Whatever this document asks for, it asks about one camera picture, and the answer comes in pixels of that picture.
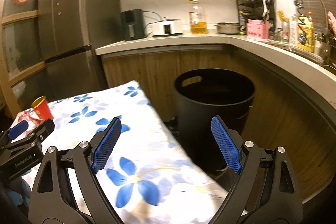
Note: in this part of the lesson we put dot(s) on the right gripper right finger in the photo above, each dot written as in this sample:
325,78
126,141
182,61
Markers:
265,189

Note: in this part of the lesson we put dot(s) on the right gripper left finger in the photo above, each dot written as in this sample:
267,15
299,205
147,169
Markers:
52,199

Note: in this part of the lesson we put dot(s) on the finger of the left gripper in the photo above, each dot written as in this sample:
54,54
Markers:
40,133
17,130

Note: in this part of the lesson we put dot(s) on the black trash bin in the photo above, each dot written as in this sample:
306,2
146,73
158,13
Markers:
202,94

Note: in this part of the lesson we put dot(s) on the white kitchen countertop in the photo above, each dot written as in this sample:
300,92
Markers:
300,69

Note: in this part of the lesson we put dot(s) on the upright red paper cup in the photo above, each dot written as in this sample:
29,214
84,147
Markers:
41,108

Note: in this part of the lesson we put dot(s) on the wooden framed glass door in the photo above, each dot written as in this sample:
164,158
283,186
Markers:
23,69

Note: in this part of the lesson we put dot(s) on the wooden lower cabinets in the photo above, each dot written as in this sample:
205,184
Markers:
279,115

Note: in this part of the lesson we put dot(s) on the floral blue white tablecloth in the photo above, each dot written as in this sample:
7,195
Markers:
148,177

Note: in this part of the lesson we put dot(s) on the dark grey refrigerator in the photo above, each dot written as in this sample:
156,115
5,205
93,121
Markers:
70,32

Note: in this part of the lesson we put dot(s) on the black air fryer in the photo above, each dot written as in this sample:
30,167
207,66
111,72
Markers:
133,24

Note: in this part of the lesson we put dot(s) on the white rice cooker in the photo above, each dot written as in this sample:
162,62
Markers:
167,27

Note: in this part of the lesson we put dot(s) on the pink utensil holder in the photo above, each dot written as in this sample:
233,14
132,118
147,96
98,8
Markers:
258,29

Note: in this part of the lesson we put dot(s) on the white spray bottle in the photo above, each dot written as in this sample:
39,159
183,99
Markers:
293,30

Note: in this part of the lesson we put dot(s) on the steel bowl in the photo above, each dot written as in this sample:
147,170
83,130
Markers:
228,28

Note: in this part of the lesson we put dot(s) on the yellow detergent bottle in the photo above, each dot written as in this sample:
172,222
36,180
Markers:
305,39

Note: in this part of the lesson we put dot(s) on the chrome sink faucet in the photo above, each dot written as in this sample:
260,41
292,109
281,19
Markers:
317,7

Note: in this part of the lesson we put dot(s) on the black dish rack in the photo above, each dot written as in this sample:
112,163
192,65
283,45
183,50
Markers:
256,10

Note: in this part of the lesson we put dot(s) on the cooking oil bottle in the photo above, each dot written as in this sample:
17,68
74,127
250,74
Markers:
197,19

